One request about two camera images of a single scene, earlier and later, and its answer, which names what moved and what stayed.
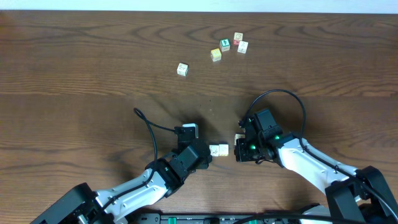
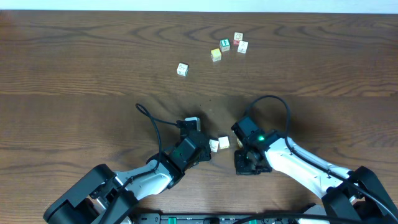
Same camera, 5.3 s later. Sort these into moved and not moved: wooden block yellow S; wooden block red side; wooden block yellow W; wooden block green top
Moved: wooden block yellow S
Not moved: wooden block red side; wooden block green top; wooden block yellow W
